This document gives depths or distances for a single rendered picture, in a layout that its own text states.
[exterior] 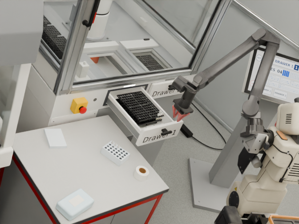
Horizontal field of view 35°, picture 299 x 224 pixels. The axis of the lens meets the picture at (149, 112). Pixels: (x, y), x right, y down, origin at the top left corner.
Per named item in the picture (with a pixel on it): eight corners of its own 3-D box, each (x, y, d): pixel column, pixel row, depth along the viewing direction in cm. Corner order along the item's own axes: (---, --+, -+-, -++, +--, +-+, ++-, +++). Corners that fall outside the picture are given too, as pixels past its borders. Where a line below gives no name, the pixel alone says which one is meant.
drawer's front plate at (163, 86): (181, 93, 302) (187, 79, 296) (147, 99, 284) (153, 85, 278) (179, 91, 303) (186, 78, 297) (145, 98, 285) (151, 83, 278)
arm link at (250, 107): (284, 33, 230) (283, 41, 240) (257, 25, 234) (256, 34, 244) (256, 117, 222) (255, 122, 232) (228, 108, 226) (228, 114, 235)
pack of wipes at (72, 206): (78, 193, 217) (80, 186, 214) (93, 206, 214) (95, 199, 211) (54, 208, 206) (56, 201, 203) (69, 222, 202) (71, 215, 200)
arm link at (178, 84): (203, 78, 233) (204, 83, 241) (185, 64, 236) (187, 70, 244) (187, 96, 232) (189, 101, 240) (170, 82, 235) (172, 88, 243)
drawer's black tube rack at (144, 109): (159, 124, 266) (163, 115, 262) (135, 130, 255) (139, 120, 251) (137, 99, 277) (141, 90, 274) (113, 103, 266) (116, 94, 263)
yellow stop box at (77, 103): (86, 113, 251) (89, 102, 247) (74, 115, 246) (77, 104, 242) (81, 106, 254) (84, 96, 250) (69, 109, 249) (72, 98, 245)
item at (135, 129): (173, 132, 265) (177, 124, 261) (138, 141, 248) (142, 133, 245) (133, 88, 285) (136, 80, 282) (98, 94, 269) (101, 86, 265)
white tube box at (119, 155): (128, 158, 246) (130, 154, 244) (119, 166, 240) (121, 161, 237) (109, 145, 249) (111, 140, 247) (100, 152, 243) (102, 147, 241)
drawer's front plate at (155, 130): (176, 136, 266) (183, 121, 259) (136, 146, 247) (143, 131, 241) (175, 134, 267) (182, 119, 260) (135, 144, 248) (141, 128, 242)
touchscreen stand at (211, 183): (248, 220, 354) (321, 117, 297) (192, 207, 345) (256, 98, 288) (238, 173, 394) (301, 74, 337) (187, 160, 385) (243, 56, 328)
